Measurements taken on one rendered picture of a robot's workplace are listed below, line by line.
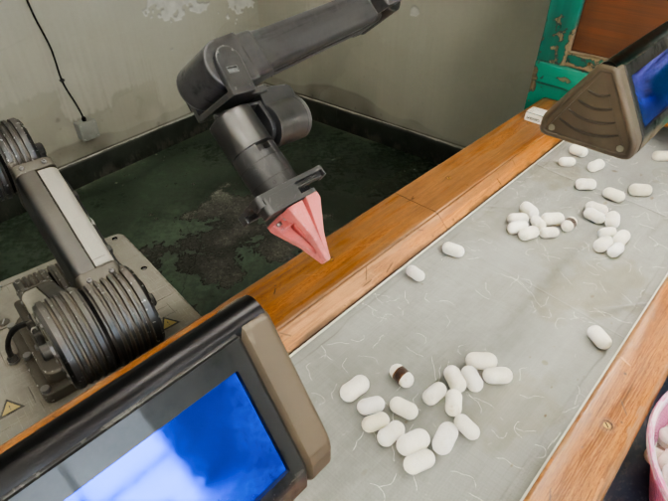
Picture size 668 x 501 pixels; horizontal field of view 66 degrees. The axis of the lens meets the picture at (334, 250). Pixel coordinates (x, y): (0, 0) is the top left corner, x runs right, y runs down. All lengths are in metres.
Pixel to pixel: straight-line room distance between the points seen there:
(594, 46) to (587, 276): 0.63
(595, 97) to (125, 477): 0.42
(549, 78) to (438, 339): 0.83
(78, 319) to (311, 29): 0.48
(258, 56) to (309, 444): 0.52
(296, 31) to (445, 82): 1.76
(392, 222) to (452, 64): 1.65
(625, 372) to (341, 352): 0.33
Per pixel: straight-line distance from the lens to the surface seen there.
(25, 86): 2.43
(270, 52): 0.68
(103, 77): 2.57
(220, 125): 0.61
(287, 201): 0.57
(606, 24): 1.31
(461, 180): 0.96
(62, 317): 0.72
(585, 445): 0.61
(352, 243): 0.78
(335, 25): 0.80
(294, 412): 0.20
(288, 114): 0.65
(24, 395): 1.09
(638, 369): 0.71
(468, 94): 2.42
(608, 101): 0.48
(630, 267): 0.89
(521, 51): 2.29
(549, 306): 0.77
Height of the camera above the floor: 1.25
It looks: 39 degrees down
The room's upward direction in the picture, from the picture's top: straight up
